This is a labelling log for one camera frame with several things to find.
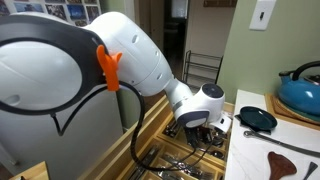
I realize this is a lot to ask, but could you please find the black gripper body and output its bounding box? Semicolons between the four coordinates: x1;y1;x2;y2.
184;125;216;150

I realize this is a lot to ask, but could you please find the small steel spoon pile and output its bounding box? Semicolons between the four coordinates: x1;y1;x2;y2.
209;132;232;148
210;149;228;160

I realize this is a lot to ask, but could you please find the five-compartment wooden cutlery tray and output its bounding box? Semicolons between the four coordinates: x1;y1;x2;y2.
116;135;228;180

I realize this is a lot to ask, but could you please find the steel fork pile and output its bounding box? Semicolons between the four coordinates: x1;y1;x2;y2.
159;154;214;180
179;164;219;180

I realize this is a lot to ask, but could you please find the small wooden spoon tray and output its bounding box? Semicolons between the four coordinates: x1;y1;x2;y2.
156;109;233;165

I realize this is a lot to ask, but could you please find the black square mat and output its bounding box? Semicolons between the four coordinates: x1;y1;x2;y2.
234;114;273;135

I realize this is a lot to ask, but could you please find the steel table knife pile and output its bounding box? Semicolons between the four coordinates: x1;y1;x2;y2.
131;145;160;180

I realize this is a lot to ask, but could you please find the dark teal small plate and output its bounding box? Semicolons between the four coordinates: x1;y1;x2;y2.
239;106;278;131

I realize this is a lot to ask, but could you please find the wooden trivet board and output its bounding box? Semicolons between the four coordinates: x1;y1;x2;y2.
264;93;320;132

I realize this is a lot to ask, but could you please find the brown wooden utensil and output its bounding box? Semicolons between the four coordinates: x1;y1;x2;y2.
267;151;298;180

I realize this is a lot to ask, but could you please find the dark grey spatula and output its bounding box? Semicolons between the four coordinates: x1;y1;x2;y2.
302;161;319;180

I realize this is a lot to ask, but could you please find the white framed hallway panel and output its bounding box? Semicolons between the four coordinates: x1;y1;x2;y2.
171;0;190;19

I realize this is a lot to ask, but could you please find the fridge photo print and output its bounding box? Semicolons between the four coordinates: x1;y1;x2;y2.
44;3;69;21
73;19;88;28
13;2;46;14
66;4;88;21
85;5;101;23

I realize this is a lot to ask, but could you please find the light wooden board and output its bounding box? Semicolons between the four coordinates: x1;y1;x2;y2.
9;161;51;180

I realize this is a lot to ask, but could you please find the teardrop handle spoon pile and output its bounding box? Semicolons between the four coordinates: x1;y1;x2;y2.
164;119;183;139

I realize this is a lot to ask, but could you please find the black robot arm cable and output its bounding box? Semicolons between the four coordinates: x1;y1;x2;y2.
50;80;216;173

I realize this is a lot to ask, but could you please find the black wire shoe rack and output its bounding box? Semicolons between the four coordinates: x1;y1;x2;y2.
181;49;224;88

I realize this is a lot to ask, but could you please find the long steel utensil with ring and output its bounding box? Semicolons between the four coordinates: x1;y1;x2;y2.
243;129;320;159

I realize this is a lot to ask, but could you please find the blue kettle with black handle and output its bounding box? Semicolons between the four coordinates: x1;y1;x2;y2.
278;60;320;117

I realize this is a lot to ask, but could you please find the orange cable clip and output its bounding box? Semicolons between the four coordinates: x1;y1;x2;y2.
96;44;123;92

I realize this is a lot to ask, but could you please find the wooden wall coat rack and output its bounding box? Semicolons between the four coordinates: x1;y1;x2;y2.
203;0;238;8

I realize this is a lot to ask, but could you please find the white light switch plate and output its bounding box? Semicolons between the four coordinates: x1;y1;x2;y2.
249;0;278;32

